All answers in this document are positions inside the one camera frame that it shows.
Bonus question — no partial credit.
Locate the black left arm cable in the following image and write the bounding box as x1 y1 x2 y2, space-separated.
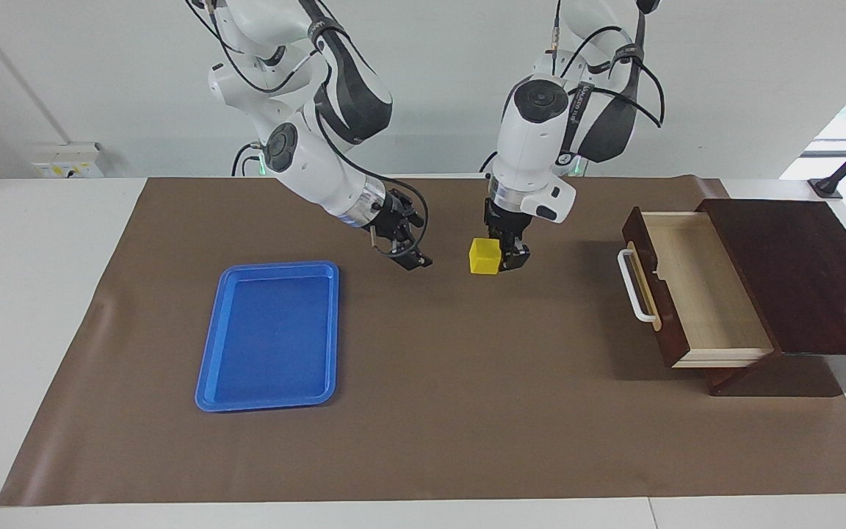
552 0 666 129

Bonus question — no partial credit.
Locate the brown paper table mat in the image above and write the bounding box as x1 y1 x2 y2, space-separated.
0 176 846 508

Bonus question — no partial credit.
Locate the yellow cube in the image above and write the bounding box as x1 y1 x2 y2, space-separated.
469 237 502 276

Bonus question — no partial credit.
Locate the dark wooden cabinet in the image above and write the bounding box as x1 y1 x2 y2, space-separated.
696 198 846 397

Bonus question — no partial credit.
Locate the white wall power socket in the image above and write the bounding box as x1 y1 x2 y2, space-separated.
32 143 104 179

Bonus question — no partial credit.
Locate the wooden drawer with white handle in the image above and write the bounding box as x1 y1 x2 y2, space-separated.
618 207 775 368

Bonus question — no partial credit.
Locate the blue plastic tray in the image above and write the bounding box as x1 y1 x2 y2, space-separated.
195 260 340 413

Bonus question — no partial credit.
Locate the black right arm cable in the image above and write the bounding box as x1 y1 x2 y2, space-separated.
184 0 431 258

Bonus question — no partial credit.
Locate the black right base cable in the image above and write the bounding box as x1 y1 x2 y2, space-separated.
231 142 262 177

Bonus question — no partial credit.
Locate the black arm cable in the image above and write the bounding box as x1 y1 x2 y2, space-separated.
552 0 666 129
184 0 431 258

